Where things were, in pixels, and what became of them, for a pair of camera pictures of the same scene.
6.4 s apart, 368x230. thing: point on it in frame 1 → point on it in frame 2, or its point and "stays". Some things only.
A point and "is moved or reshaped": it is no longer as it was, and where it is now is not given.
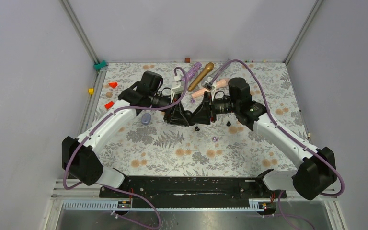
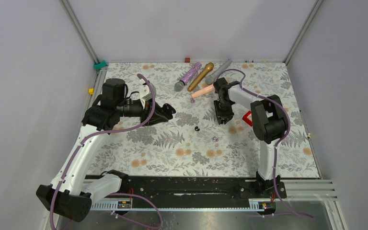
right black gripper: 207,109 → 227,116
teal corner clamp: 98,66 stays
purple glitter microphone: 192,72 stays
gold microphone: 197,82 stays
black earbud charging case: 189,116 is moved or reshaped
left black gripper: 175,115 → 157,116
